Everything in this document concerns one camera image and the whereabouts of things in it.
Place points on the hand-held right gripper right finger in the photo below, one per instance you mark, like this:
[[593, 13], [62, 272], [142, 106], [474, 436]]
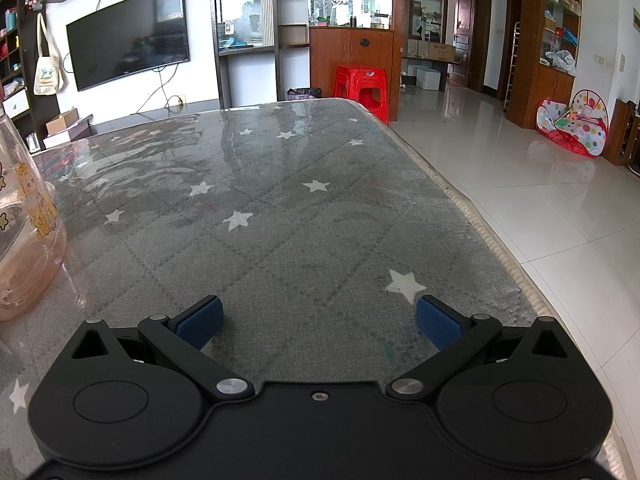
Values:
[[437, 322]]

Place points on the low wooden furniture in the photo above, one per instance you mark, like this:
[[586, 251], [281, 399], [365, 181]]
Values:
[[622, 130]]

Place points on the white storage bin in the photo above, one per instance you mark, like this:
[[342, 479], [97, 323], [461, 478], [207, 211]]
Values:
[[429, 80]]

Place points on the red plastic stool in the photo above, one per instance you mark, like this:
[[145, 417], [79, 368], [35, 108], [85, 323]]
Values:
[[360, 85]]

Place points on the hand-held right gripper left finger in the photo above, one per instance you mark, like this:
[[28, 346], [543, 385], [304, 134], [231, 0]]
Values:
[[200, 322]]

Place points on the white plastic bag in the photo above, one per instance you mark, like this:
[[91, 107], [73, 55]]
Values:
[[562, 62]]

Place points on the small metal cup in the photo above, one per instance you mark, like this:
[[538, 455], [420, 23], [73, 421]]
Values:
[[32, 142]]

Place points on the black flat-screen television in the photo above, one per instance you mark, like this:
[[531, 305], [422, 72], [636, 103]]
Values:
[[125, 35]]

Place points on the dark low television stand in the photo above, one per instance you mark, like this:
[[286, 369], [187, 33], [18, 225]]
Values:
[[150, 112]]

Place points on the pink plastic water jug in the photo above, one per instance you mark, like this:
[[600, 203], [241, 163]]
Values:
[[30, 260]]

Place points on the polka dot play tent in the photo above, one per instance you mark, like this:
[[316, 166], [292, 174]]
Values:
[[590, 130]]

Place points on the open cardboard box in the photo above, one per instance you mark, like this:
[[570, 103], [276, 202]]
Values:
[[62, 122]]

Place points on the tall wooden shelf cabinet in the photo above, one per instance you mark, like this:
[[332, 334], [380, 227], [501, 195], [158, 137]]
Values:
[[545, 95]]

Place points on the metal folding rack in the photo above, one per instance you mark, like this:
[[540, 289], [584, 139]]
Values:
[[511, 70]]

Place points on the wooden partition cabinet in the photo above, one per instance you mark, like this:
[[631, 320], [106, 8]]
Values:
[[350, 45]]

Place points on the dark-framed glass shelf unit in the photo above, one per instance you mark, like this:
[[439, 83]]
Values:
[[290, 35]]

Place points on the printed cardboard box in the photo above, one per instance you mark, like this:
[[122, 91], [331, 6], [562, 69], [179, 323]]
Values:
[[441, 52]]

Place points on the white wall switch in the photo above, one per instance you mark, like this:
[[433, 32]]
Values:
[[599, 59]]

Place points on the white canvas tote bag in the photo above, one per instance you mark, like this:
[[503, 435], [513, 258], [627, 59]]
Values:
[[48, 75]]

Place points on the purple patterned trash bin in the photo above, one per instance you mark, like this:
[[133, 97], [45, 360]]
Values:
[[302, 94]]

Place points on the brown wooden door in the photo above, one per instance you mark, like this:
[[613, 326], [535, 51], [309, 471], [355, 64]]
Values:
[[462, 20]]

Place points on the dark bookshelf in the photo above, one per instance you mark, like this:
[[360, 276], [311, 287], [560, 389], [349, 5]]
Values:
[[42, 110]]

